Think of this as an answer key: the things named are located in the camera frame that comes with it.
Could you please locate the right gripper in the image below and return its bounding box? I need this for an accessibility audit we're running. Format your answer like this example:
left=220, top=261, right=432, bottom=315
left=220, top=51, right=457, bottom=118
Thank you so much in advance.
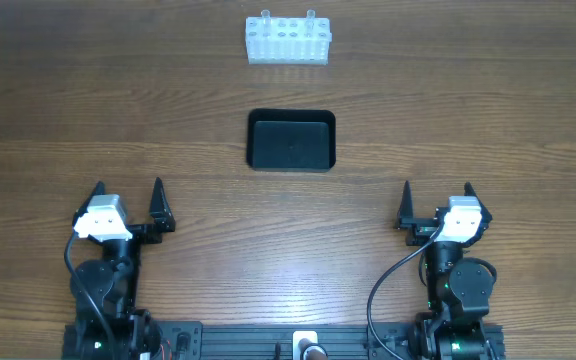
left=395, top=180, right=494, bottom=247

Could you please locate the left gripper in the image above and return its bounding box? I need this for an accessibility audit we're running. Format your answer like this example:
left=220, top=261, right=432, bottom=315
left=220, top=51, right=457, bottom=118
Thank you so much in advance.
left=71, top=176, right=177, bottom=246

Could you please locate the black tray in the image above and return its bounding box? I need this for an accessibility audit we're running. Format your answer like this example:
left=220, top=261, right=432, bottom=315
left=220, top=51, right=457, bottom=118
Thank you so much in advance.
left=245, top=107, right=338, bottom=174

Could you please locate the white test tube rack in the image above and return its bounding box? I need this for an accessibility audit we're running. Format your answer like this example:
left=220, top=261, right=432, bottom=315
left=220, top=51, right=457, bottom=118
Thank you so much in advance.
left=244, top=16, right=333, bottom=66

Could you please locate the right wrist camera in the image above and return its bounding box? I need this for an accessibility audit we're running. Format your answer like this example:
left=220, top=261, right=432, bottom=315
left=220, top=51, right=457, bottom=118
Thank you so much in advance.
left=440, top=195, right=483, bottom=245

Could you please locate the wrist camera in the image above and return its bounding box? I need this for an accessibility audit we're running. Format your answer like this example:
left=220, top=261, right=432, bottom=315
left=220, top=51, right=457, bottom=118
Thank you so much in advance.
left=440, top=195, right=483, bottom=245
left=72, top=193, right=134, bottom=244

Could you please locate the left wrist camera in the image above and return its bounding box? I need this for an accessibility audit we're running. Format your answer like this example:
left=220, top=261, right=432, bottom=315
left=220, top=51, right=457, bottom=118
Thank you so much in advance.
left=72, top=193, right=134, bottom=244

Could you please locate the black cable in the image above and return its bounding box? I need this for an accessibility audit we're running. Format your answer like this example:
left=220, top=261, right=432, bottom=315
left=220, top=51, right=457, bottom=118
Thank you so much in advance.
left=366, top=224, right=445, bottom=360
left=63, top=231, right=117, bottom=360

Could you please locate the mounting rail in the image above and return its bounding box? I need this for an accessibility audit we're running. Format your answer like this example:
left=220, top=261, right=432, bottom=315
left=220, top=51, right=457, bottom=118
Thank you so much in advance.
left=62, top=321, right=507, bottom=360

